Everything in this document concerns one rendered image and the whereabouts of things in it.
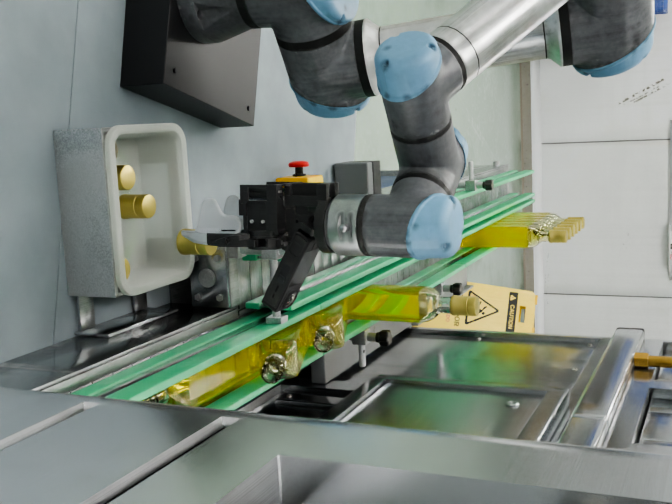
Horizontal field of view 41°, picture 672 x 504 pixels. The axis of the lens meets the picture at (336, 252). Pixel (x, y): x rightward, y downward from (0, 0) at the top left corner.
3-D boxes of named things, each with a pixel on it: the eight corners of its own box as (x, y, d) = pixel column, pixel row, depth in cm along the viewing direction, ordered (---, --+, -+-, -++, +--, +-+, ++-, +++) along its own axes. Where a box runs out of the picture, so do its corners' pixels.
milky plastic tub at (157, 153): (70, 297, 119) (123, 300, 116) (54, 128, 116) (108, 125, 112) (148, 274, 135) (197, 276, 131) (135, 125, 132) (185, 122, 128)
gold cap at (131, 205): (114, 195, 125) (140, 195, 123) (130, 192, 128) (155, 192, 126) (117, 220, 125) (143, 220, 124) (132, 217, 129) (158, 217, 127)
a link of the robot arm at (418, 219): (471, 224, 109) (454, 275, 103) (387, 222, 113) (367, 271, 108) (459, 175, 104) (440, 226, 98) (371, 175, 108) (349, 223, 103)
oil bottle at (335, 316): (317, 321, 160) (307, 353, 139) (315, 290, 159) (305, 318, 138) (348, 319, 160) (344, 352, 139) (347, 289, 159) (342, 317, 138)
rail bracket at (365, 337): (318, 366, 162) (387, 371, 156) (316, 329, 161) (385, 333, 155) (327, 360, 165) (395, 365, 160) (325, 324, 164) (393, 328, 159)
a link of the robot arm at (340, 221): (380, 252, 112) (353, 260, 104) (346, 250, 114) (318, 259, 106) (379, 192, 111) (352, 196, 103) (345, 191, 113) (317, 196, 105)
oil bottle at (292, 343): (277, 345, 146) (257, 384, 125) (274, 312, 145) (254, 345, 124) (311, 344, 146) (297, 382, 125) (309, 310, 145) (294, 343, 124)
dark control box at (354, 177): (333, 199, 197) (368, 199, 194) (331, 163, 196) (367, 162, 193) (348, 196, 205) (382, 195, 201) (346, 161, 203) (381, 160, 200)
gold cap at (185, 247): (175, 229, 118) (204, 229, 116) (190, 227, 121) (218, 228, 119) (176, 256, 118) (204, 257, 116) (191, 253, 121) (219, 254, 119)
